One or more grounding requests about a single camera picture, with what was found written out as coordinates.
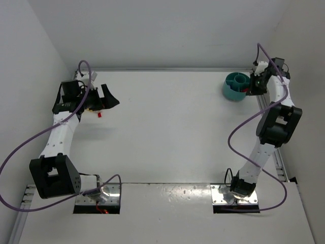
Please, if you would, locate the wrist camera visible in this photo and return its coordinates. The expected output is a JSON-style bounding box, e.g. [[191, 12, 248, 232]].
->
[[83, 71, 98, 87], [253, 61, 269, 76]]

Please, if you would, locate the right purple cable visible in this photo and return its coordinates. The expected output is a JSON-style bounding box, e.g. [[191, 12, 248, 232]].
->
[[227, 42, 288, 211]]

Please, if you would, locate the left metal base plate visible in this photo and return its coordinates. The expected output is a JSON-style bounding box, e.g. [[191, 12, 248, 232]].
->
[[75, 184, 120, 206]]

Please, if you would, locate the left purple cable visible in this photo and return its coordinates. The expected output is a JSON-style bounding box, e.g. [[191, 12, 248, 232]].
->
[[0, 59, 122, 212]]

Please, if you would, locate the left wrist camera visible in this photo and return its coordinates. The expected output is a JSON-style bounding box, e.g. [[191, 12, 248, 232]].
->
[[83, 71, 98, 87]]

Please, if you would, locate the purple cable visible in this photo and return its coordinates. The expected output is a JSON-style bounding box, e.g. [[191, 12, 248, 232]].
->
[[227, 42, 288, 211], [0, 59, 122, 212]]

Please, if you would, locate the aluminium frame rail left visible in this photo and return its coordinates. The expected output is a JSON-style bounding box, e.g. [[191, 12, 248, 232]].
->
[[8, 184, 36, 244]]

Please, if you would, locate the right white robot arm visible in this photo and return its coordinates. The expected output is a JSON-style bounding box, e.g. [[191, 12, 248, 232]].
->
[[230, 57, 303, 197]]

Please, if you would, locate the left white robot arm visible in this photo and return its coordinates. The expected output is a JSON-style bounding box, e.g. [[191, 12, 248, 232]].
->
[[29, 80, 119, 199]]

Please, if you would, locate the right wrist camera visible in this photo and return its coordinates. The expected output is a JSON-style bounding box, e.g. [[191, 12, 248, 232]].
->
[[253, 61, 269, 76]]

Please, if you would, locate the teal divided round container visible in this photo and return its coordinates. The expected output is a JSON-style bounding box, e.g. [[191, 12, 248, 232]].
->
[[222, 72, 250, 102]]

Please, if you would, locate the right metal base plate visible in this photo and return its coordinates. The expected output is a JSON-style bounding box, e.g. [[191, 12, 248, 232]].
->
[[210, 184, 258, 206]]

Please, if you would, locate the metal base plate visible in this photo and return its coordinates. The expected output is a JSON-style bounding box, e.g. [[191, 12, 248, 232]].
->
[[75, 184, 120, 206], [210, 184, 258, 206]]

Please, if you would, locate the red wire under left base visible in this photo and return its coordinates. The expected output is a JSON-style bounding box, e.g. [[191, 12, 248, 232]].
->
[[95, 202, 110, 214]]

